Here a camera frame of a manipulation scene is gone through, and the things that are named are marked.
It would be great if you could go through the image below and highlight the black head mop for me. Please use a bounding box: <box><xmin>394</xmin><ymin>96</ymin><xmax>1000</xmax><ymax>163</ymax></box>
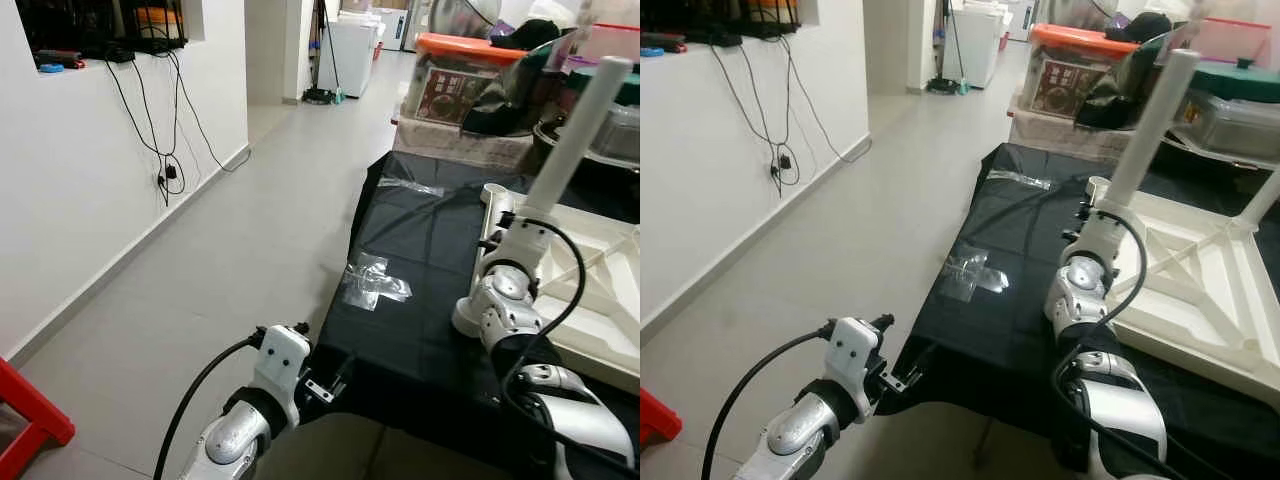
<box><xmin>300</xmin><ymin>0</ymin><xmax>346</xmax><ymax>106</ymax></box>
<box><xmin>925</xmin><ymin>0</ymin><xmax>971</xmax><ymax>96</ymax></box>

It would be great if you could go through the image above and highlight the black wire rack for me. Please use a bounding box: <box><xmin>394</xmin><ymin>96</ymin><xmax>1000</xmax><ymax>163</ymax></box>
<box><xmin>15</xmin><ymin>0</ymin><xmax>191</xmax><ymax>56</ymax></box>
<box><xmin>640</xmin><ymin>0</ymin><xmax>801</xmax><ymax>46</ymax></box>

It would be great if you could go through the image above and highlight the beige patterned box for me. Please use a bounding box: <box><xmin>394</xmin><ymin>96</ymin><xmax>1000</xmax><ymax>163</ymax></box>
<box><xmin>392</xmin><ymin>115</ymin><xmax>546</xmax><ymax>171</ymax></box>
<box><xmin>1005</xmin><ymin>105</ymin><xmax>1141</xmax><ymax>161</ymax></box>

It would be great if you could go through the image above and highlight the pink plastic box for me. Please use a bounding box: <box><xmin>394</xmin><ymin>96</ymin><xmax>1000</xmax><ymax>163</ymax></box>
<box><xmin>575</xmin><ymin>22</ymin><xmax>641</xmax><ymax>66</ymax></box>
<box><xmin>1190</xmin><ymin>15</ymin><xmax>1280</xmax><ymax>66</ymax></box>

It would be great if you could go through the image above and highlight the black round bowl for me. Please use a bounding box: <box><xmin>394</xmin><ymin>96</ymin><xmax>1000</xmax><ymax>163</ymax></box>
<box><xmin>1160</xmin><ymin>130</ymin><xmax>1280</xmax><ymax>171</ymax></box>
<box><xmin>535</xmin><ymin>115</ymin><xmax>601</xmax><ymax>171</ymax></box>

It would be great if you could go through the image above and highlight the black tablecloth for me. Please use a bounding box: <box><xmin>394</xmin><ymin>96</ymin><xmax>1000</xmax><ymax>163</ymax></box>
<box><xmin>295</xmin><ymin>150</ymin><xmax>641</xmax><ymax>471</ymax></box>
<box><xmin>880</xmin><ymin>142</ymin><xmax>1280</xmax><ymax>471</ymax></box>

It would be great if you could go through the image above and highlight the white appliance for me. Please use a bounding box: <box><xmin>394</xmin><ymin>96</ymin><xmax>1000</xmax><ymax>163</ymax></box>
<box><xmin>318</xmin><ymin>10</ymin><xmax>386</xmax><ymax>99</ymax></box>
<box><xmin>945</xmin><ymin>0</ymin><xmax>1011</xmax><ymax>89</ymax></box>

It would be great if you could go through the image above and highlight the clear plastic storage box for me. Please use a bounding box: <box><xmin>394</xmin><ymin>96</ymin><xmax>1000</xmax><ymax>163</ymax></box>
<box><xmin>1180</xmin><ymin>90</ymin><xmax>1280</xmax><ymax>161</ymax></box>
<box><xmin>590</xmin><ymin>100</ymin><xmax>641</xmax><ymax>166</ymax></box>

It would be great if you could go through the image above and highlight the red plastic object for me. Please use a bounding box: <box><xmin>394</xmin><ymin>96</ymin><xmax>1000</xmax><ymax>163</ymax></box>
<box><xmin>640</xmin><ymin>388</ymin><xmax>683</xmax><ymax>449</ymax></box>
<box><xmin>0</xmin><ymin>358</ymin><xmax>76</xmax><ymax>480</ymax></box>

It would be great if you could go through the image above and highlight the clear tape patch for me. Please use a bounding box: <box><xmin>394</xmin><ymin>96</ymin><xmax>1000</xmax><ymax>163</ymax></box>
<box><xmin>340</xmin><ymin>252</ymin><xmax>413</xmax><ymax>311</ymax></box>
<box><xmin>940</xmin><ymin>245</ymin><xmax>1009</xmax><ymax>301</ymax></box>
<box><xmin>378</xmin><ymin>178</ymin><xmax>446</xmax><ymax>198</ymax></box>

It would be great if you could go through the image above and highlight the orange lid storage box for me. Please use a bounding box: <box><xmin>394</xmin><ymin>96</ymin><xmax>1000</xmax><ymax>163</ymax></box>
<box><xmin>405</xmin><ymin>32</ymin><xmax>531</xmax><ymax>126</ymax></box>
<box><xmin>1012</xmin><ymin>22</ymin><xmax>1141</xmax><ymax>119</ymax></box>

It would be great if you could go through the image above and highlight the black wall cable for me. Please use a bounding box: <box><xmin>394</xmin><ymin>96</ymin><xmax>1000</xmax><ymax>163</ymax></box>
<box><xmin>710</xmin><ymin>40</ymin><xmax>871</xmax><ymax>196</ymax></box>
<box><xmin>100</xmin><ymin>50</ymin><xmax>251</xmax><ymax>206</ymax></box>

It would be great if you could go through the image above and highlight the white plastic children table top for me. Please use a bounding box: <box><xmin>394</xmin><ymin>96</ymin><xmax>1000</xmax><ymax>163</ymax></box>
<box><xmin>1085</xmin><ymin>175</ymin><xmax>1280</xmax><ymax>411</ymax></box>
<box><xmin>452</xmin><ymin>183</ymin><xmax>641</xmax><ymax>396</ymax></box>

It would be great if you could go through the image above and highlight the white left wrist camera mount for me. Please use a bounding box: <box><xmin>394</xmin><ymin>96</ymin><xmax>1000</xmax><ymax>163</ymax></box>
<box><xmin>250</xmin><ymin>323</ymin><xmax>313</xmax><ymax>431</ymax></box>
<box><xmin>828</xmin><ymin>317</ymin><xmax>883</xmax><ymax>421</ymax></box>

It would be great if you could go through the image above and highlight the green round lid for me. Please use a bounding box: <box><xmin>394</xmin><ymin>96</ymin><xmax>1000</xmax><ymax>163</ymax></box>
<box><xmin>1190</xmin><ymin>58</ymin><xmax>1280</xmax><ymax>101</ymax></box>
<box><xmin>565</xmin><ymin>65</ymin><xmax>641</xmax><ymax>106</ymax></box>

